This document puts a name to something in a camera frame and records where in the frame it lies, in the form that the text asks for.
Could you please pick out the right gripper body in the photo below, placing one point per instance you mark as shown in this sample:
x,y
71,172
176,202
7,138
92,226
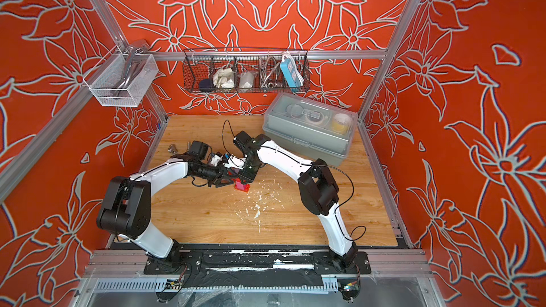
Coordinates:
x,y
249,172

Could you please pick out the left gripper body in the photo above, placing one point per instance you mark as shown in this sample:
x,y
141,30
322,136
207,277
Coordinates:
x,y
214,175

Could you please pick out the long red lego brick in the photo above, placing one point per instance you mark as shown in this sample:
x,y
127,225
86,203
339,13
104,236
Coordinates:
x,y
244,190

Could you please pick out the pink lego brick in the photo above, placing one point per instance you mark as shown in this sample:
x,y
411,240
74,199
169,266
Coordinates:
x,y
240,185

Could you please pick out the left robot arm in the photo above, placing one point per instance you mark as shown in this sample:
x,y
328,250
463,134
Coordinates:
x,y
126,209

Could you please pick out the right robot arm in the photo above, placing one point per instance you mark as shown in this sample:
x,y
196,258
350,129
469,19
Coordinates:
x,y
318,191

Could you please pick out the clear plastic storage box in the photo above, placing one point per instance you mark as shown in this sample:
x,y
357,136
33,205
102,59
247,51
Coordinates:
x,y
303,126

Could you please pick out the dark blue round object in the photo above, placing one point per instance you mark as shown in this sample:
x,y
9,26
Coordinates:
x,y
206,85

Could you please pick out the white crumpled cloth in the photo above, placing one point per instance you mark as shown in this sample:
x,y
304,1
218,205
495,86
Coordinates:
x,y
224,78

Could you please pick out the yellow tape roll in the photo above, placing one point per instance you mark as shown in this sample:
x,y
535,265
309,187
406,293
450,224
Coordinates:
x,y
340,123

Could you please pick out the blue white box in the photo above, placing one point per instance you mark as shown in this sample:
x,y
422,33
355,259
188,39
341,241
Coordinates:
x,y
293,77

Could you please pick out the metal tongs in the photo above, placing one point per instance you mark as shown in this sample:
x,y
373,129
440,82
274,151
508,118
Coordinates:
x,y
134,64

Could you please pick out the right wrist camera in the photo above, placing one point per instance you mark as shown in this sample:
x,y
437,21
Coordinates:
x,y
234,162

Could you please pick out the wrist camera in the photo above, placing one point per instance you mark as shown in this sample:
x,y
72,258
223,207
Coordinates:
x,y
234,162
215,159

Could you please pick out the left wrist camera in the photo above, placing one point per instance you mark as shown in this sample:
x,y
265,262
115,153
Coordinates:
x,y
215,159

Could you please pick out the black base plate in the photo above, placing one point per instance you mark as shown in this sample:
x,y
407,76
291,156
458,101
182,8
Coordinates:
x,y
200,259

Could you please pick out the black wire basket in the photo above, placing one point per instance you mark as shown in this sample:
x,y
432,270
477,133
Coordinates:
x,y
202,63

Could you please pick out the clear plastic wall bin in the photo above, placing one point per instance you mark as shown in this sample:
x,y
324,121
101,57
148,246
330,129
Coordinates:
x,y
104,81

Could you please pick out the aluminium frame rail right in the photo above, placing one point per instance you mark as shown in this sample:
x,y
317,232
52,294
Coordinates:
x,y
396,221

